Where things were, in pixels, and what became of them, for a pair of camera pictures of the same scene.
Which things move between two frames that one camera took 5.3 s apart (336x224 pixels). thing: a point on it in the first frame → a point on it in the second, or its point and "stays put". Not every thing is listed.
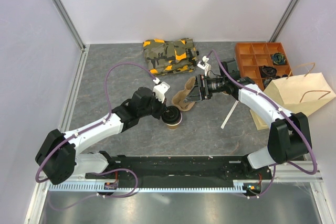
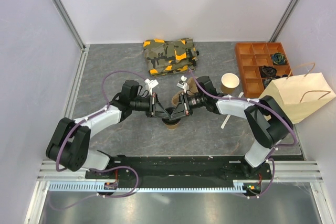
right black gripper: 200,90 → 182,108
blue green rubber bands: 279,59 stays put
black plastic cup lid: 171,115 stays put
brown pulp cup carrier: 178,100 stays put
